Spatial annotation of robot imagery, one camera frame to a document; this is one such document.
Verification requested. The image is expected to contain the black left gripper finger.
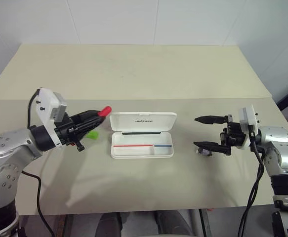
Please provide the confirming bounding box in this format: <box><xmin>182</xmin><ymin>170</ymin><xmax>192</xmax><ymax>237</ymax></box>
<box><xmin>78</xmin><ymin>116</ymin><xmax>107</xmax><ymax>137</ymax></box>
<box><xmin>77</xmin><ymin>109</ymin><xmax>102</xmax><ymax>123</ymax></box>

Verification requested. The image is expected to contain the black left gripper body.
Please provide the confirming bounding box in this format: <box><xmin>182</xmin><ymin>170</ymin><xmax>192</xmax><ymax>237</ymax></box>
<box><xmin>55</xmin><ymin>113</ymin><xmax>85</xmax><ymax>152</ymax></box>

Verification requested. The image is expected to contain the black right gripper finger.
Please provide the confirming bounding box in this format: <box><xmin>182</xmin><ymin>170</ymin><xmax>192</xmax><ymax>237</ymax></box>
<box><xmin>193</xmin><ymin>141</ymin><xmax>232</xmax><ymax>157</ymax></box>
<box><xmin>194</xmin><ymin>115</ymin><xmax>226</xmax><ymax>125</ymax></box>

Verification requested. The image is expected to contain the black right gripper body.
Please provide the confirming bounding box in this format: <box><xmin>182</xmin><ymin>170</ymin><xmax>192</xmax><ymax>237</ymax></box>
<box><xmin>219</xmin><ymin>114</ymin><xmax>246</xmax><ymax>150</ymax></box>

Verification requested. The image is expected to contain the red marker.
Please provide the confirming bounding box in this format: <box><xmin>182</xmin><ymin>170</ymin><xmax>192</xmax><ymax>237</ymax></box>
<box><xmin>98</xmin><ymin>106</ymin><xmax>113</xmax><ymax>118</ymax></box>

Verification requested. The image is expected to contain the green marker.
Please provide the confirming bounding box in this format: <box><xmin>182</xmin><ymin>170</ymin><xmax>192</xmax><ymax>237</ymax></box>
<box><xmin>86</xmin><ymin>131</ymin><xmax>100</xmax><ymax>141</ymax></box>

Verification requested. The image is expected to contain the purple marker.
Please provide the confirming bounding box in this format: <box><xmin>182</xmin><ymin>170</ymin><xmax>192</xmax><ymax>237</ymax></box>
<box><xmin>195</xmin><ymin>147</ymin><xmax>212</xmax><ymax>157</ymax></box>

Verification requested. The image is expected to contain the white pencil case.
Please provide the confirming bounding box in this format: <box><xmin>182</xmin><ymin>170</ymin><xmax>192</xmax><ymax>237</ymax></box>
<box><xmin>109</xmin><ymin>112</ymin><xmax>178</xmax><ymax>159</ymax></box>

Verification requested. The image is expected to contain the metal table leg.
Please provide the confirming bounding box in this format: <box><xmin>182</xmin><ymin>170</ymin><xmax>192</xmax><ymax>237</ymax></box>
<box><xmin>59</xmin><ymin>214</ymin><xmax>76</xmax><ymax>237</ymax></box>
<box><xmin>199</xmin><ymin>209</ymin><xmax>212</xmax><ymax>237</ymax></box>

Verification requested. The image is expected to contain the dark rounded shape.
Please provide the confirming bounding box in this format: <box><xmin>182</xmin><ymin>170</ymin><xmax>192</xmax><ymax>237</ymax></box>
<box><xmin>154</xmin><ymin>210</ymin><xmax>197</xmax><ymax>237</ymax></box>
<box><xmin>96</xmin><ymin>211</ymin><xmax>123</xmax><ymax>237</ymax></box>

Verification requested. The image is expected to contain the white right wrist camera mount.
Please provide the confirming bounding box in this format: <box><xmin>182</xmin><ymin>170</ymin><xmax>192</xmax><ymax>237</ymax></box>
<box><xmin>237</xmin><ymin>104</ymin><xmax>261</xmax><ymax>150</ymax></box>

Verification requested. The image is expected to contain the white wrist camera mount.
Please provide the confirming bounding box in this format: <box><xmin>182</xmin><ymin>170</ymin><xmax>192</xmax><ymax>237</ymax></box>
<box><xmin>237</xmin><ymin>104</ymin><xmax>261</xmax><ymax>150</ymax></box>
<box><xmin>34</xmin><ymin>87</ymin><xmax>68</xmax><ymax>149</ymax></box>

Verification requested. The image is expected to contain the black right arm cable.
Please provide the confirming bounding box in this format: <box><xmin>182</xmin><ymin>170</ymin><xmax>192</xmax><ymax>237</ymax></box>
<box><xmin>237</xmin><ymin>125</ymin><xmax>264</xmax><ymax>237</ymax></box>

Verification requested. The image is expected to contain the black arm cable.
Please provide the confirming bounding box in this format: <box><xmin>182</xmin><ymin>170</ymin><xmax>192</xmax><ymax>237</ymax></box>
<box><xmin>21</xmin><ymin>88</ymin><xmax>56</xmax><ymax>237</ymax></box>
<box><xmin>237</xmin><ymin>125</ymin><xmax>264</xmax><ymax>237</ymax></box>

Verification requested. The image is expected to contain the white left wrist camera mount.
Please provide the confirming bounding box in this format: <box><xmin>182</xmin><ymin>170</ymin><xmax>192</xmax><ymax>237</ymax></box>
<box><xmin>34</xmin><ymin>87</ymin><xmax>68</xmax><ymax>149</ymax></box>

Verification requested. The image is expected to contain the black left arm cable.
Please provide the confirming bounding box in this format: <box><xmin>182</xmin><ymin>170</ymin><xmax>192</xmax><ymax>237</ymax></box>
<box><xmin>21</xmin><ymin>88</ymin><xmax>56</xmax><ymax>237</ymax></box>

